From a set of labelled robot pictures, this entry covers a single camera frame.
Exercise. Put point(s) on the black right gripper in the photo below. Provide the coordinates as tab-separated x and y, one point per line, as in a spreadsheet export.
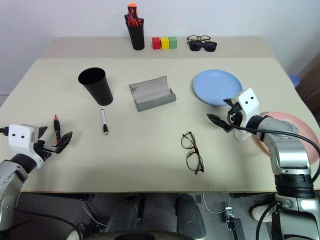
236	117

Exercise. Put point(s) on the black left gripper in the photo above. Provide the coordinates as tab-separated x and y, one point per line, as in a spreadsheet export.
42	150

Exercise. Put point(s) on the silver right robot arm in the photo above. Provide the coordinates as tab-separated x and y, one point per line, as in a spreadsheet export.
287	152

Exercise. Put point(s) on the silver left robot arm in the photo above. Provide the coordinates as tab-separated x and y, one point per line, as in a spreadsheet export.
8	175

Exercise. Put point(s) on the red-tipped black pen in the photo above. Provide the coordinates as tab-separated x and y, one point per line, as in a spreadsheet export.
57	127

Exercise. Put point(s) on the blue plate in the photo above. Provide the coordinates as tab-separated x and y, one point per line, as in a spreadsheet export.
215	86

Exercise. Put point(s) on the open tortoiseshell glasses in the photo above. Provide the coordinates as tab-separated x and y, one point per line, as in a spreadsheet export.
196	149

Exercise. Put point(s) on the white marker with black cap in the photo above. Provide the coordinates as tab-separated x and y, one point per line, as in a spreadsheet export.
102	116

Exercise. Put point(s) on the empty black cup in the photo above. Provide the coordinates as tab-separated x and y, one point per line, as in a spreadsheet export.
100	92

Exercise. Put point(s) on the black sunglasses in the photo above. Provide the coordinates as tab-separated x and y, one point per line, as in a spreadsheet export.
195	46

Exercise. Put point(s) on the open grey glasses case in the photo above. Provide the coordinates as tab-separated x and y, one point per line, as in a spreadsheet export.
150	93

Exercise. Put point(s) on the folded tortoiseshell glasses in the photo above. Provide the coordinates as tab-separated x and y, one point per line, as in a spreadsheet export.
199	37

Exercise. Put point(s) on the pink plate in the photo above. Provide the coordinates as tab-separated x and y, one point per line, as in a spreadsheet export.
300	125

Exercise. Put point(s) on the blue stool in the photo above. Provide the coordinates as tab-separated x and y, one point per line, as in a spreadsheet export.
295	80

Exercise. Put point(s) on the green block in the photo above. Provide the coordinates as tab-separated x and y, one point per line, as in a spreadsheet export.
173	43

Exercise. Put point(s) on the yellow block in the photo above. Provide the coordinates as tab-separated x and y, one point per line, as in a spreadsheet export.
164	44

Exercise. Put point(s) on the brown wooden furniture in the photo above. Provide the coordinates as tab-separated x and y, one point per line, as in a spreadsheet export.
311	82

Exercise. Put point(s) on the red block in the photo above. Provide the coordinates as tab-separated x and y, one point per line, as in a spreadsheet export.
156	43

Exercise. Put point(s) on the dark rounded shape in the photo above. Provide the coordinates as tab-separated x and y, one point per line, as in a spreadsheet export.
190	215
122	215

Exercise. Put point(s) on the white shoe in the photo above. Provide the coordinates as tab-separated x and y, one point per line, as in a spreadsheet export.
260	212

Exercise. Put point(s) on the black pen holder cup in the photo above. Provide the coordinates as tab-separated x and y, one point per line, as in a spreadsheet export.
136	37

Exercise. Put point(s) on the red and black pen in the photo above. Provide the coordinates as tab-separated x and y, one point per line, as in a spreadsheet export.
138	21
128	19

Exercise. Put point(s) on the orange-tipped black tool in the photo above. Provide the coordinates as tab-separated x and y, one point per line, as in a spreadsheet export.
131	7

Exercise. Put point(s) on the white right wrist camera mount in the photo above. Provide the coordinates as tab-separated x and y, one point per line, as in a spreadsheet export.
248	105

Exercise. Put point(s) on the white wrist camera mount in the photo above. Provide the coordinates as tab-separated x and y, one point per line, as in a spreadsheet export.
21	140
248	105

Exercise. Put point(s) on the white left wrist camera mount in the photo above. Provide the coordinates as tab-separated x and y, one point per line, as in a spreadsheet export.
21	140

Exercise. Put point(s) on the black metal bracket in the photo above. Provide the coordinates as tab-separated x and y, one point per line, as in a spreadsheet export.
233	222

